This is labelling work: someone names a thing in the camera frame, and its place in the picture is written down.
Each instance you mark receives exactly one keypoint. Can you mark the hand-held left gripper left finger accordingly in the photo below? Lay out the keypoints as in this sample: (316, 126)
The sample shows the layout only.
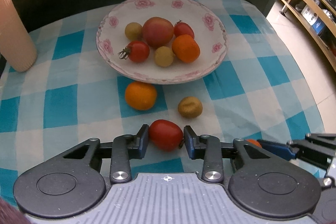
(144, 145)

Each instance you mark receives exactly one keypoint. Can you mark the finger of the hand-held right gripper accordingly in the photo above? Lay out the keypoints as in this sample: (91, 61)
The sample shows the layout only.
(275, 148)

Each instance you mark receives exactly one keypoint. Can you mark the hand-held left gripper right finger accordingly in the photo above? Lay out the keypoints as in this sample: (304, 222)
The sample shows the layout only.
(188, 146)

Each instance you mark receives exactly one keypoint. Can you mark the small orange mandarin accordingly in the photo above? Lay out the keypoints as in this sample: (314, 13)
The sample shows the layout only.
(185, 48)
(253, 142)
(140, 95)

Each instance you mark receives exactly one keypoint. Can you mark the olive green round fruit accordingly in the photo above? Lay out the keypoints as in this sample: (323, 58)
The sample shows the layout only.
(190, 107)

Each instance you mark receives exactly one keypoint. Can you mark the white floral rimmed plate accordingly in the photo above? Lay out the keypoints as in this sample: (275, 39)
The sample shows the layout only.
(118, 66)

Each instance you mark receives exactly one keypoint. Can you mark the red cherry tomato with stem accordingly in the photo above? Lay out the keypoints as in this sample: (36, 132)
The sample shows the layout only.
(137, 51)

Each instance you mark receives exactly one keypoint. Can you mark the large red tomato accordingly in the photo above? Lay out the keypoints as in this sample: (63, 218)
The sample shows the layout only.
(157, 31)

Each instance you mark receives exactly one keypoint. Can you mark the blue white checkered cloth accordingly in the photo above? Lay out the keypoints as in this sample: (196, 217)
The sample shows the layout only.
(65, 98)

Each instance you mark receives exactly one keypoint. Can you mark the blue white box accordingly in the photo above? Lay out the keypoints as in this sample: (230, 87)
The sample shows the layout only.
(318, 26)

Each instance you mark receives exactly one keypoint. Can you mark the wooden media cabinet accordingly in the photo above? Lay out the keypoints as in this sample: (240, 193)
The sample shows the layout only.
(296, 6)

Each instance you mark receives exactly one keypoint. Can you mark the person's dark red clothing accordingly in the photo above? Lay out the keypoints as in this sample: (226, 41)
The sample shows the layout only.
(8, 213)

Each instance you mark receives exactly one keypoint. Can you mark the pink ribbed cylinder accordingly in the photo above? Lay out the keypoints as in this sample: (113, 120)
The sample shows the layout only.
(13, 29)

